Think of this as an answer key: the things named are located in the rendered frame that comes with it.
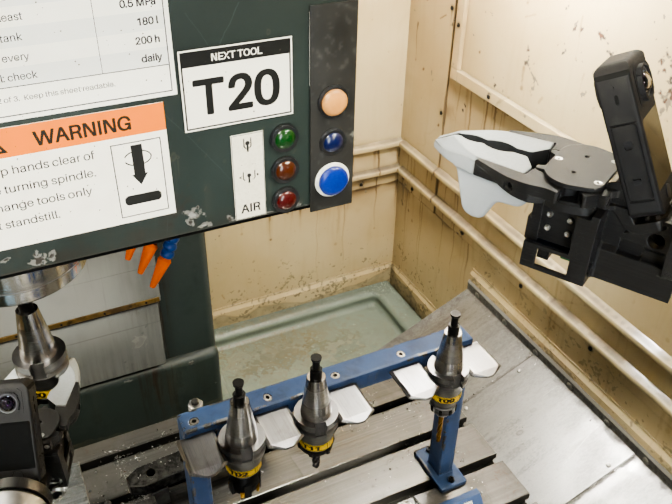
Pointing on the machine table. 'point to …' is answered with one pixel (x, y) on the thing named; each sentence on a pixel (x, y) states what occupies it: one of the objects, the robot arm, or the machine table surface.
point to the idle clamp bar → (157, 477)
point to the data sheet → (82, 55)
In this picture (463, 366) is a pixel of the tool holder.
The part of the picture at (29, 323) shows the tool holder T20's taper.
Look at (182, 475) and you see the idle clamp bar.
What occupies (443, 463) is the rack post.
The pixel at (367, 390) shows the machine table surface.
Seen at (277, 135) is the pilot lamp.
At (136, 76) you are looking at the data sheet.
